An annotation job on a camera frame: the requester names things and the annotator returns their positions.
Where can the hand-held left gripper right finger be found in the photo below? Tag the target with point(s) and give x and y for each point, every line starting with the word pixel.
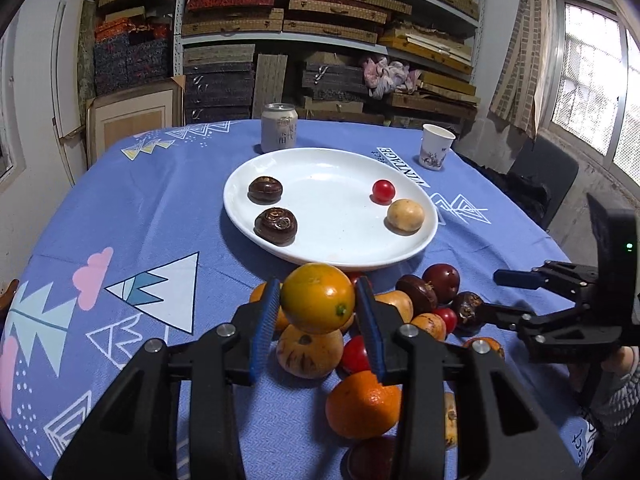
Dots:
pixel 370 330

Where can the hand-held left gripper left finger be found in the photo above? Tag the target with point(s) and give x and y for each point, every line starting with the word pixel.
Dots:
pixel 265 330

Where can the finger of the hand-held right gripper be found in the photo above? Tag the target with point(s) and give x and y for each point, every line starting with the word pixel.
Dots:
pixel 515 278
pixel 500 314

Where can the dark brown water chestnut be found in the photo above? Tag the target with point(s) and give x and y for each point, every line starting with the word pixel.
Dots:
pixel 276 226
pixel 467 310
pixel 417 292
pixel 265 190

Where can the large orange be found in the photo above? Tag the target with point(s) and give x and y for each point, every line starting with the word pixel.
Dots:
pixel 360 407
pixel 317 297

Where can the dark red plum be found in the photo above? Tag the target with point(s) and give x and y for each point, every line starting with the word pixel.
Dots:
pixel 442 280
pixel 372 460

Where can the white plate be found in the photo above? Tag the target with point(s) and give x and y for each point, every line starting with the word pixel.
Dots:
pixel 325 205

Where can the person's right forearm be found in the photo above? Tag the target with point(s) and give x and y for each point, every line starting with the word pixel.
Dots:
pixel 625 400

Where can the small orange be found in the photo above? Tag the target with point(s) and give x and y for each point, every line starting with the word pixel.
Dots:
pixel 281 321

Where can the orange-brown fruit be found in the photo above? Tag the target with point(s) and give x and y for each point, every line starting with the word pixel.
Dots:
pixel 496 349

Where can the large tan round fruit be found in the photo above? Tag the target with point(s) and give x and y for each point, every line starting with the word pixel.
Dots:
pixel 310 355

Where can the small orange-tan fruit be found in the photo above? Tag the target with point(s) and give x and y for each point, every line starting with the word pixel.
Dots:
pixel 430 326

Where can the black cloth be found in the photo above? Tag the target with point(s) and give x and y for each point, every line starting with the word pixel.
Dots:
pixel 510 190

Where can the dark chair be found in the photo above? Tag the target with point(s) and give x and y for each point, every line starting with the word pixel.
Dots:
pixel 545 170

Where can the small red cherry tomato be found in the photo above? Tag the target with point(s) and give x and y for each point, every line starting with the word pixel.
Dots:
pixel 383 192

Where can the white paper cup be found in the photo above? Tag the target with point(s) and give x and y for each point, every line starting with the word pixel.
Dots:
pixel 435 147

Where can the blue printed tablecloth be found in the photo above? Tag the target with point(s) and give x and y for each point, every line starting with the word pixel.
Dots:
pixel 150 210

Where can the bright barred window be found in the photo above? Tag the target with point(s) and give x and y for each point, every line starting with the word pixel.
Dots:
pixel 585 75

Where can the white beverage can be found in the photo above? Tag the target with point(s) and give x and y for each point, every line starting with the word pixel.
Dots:
pixel 279 130

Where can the beige patterned curtain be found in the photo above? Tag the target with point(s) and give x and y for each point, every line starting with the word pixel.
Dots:
pixel 520 60

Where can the pink crumpled cloth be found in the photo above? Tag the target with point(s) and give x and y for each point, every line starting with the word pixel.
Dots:
pixel 385 72

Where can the white metal shelf rack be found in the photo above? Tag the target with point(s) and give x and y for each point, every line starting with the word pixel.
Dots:
pixel 210 39

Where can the pile of patterned boxes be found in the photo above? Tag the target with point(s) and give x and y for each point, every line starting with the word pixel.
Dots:
pixel 130 60

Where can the white leaning board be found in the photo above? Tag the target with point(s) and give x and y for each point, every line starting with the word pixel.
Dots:
pixel 67 85

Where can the stack of flat gift boxes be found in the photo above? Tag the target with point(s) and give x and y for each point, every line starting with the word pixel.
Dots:
pixel 330 5

